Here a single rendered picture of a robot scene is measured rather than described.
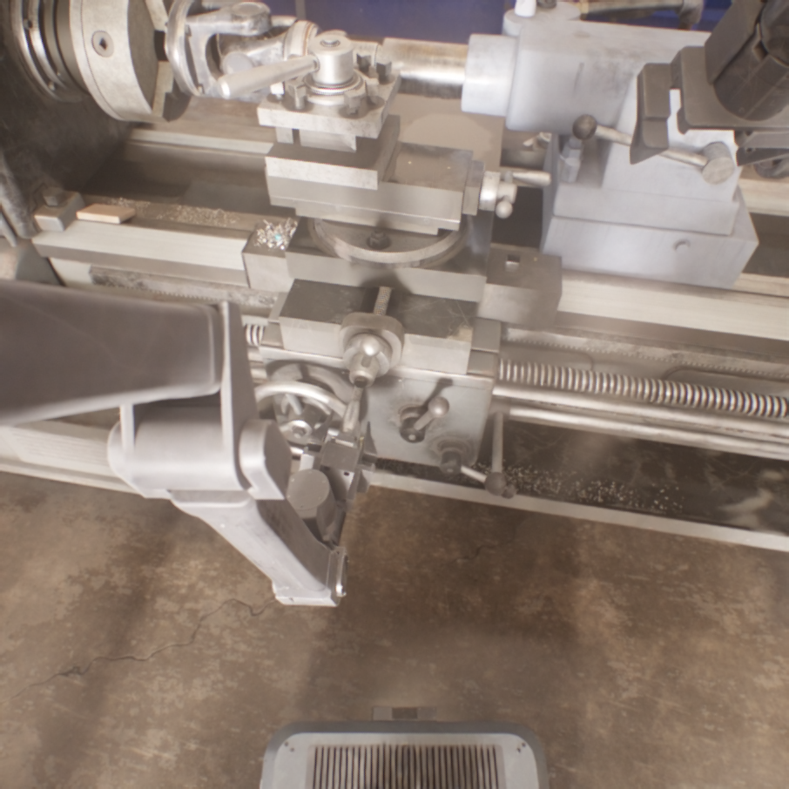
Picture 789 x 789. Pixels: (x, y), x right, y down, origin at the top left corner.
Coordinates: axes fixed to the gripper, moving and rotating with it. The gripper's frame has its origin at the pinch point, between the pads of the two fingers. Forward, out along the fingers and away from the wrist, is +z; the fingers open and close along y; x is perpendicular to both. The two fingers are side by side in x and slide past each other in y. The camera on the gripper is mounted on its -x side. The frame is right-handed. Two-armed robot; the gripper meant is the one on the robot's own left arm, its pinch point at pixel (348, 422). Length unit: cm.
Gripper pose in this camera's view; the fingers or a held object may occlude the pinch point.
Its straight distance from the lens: 89.6
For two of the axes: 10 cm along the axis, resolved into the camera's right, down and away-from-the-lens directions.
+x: -2.1, 5.8, 7.8
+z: 1.7, -7.7, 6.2
